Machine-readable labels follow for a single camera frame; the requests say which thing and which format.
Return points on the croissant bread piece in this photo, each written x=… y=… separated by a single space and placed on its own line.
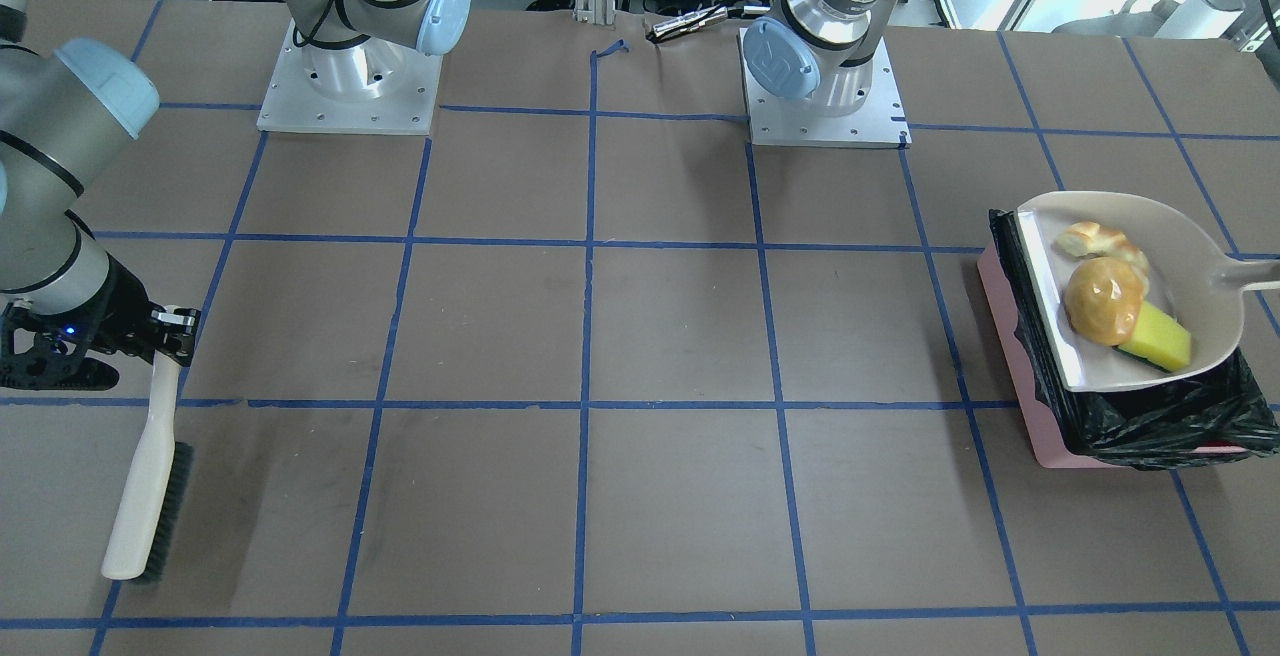
x=1088 y=239

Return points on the yellow sponge piece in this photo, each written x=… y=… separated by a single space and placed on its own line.
x=1159 y=340

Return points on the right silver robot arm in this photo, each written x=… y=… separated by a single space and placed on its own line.
x=66 y=300

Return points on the beige hand brush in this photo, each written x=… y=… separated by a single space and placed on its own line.
x=147 y=515

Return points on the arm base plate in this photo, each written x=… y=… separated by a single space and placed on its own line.
x=859 y=107
x=375 y=88

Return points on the yellow potato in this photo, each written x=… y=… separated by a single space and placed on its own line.
x=1102 y=299

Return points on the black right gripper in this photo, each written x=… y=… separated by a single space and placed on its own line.
x=122 y=314

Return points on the pink bin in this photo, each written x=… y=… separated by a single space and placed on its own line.
x=1042 y=428

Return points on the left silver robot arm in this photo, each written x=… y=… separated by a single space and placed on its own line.
x=817 y=53

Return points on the black trash bag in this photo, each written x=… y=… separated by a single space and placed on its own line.
x=1217 y=417

